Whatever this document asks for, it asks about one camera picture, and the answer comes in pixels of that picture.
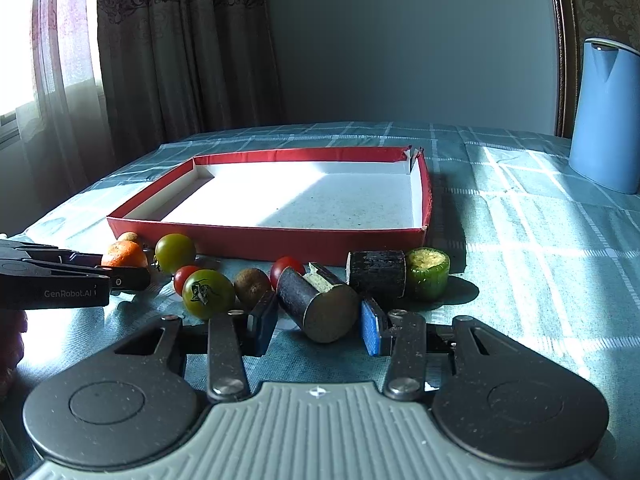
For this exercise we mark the dark wooden chair back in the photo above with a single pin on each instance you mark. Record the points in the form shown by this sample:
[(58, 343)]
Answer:
[(575, 21)]

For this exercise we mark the green tomato with stem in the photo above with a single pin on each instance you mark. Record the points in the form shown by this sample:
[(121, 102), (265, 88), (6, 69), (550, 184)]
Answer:
[(207, 292)]

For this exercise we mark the brown patterned curtain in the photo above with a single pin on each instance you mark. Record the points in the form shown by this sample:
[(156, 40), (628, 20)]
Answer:
[(172, 68)]

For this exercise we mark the brown kiwi fruit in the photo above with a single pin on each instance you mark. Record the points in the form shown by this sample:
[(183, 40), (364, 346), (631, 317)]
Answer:
[(250, 284)]

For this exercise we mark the sheer white curtain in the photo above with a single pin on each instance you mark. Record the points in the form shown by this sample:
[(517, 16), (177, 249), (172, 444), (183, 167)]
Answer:
[(51, 83)]

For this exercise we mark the hand holding left gripper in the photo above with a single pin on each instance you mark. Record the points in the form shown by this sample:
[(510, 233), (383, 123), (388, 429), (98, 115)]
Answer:
[(13, 325)]

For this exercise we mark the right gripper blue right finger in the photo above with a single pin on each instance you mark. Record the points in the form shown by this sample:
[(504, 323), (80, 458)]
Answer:
[(401, 335)]

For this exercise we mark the green cucumber piece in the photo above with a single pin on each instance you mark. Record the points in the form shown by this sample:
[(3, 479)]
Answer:
[(427, 272)]

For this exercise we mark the small tan longan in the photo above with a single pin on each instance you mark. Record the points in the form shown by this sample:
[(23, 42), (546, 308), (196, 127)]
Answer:
[(130, 236)]

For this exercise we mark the red shallow cardboard box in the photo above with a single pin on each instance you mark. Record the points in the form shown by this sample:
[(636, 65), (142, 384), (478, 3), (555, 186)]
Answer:
[(312, 204)]

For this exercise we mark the orange tangerine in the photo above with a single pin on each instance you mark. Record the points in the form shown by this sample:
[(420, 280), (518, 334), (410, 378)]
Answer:
[(124, 253)]

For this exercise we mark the blue kettle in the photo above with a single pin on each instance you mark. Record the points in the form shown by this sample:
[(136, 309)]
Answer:
[(605, 142)]

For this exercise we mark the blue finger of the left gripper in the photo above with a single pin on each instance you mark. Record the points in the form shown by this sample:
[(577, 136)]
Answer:
[(46, 254), (125, 278)]

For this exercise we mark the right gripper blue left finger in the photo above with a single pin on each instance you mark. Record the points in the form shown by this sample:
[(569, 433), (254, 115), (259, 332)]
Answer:
[(231, 336)]

